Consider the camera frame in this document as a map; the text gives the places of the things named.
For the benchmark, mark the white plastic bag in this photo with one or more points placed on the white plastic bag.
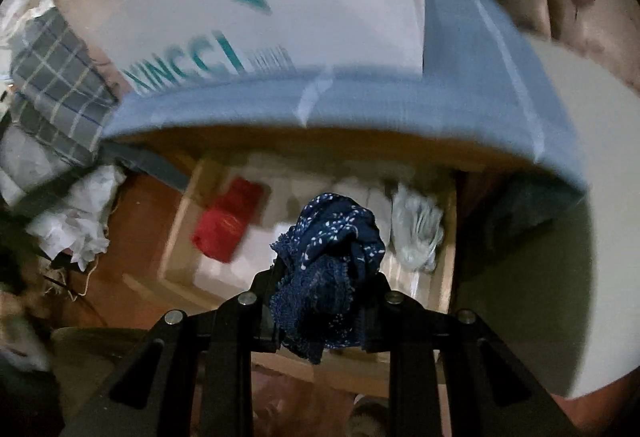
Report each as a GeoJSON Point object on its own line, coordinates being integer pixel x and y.
{"type": "Point", "coordinates": [25, 12]}

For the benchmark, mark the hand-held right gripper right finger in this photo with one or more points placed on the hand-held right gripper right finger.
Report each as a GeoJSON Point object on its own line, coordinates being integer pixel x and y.
{"type": "Point", "coordinates": [372, 332]}

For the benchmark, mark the wooden drawer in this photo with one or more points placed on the wooden drawer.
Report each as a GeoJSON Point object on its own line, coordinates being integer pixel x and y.
{"type": "Point", "coordinates": [172, 242]}

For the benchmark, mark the grey plaid cloth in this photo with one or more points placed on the grey plaid cloth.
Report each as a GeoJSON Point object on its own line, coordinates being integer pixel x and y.
{"type": "Point", "coordinates": [55, 82]}

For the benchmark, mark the pale cloth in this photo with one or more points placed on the pale cloth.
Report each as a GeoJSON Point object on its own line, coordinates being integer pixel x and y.
{"type": "Point", "coordinates": [417, 227]}

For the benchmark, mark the white crumpled fabric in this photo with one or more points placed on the white crumpled fabric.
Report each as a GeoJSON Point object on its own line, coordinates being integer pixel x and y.
{"type": "Point", "coordinates": [85, 212]}

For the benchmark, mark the dark teal cloth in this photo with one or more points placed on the dark teal cloth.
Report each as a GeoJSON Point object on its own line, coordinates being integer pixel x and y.
{"type": "Point", "coordinates": [150, 164]}

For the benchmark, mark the navy blue lace underwear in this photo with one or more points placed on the navy blue lace underwear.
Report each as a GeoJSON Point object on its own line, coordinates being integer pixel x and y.
{"type": "Point", "coordinates": [330, 267]}

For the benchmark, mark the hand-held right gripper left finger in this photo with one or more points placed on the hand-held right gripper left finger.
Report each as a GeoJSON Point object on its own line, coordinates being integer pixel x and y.
{"type": "Point", "coordinates": [260, 317]}

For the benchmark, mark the red folded cloth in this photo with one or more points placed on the red folded cloth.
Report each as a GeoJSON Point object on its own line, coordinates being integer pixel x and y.
{"type": "Point", "coordinates": [225, 222]}

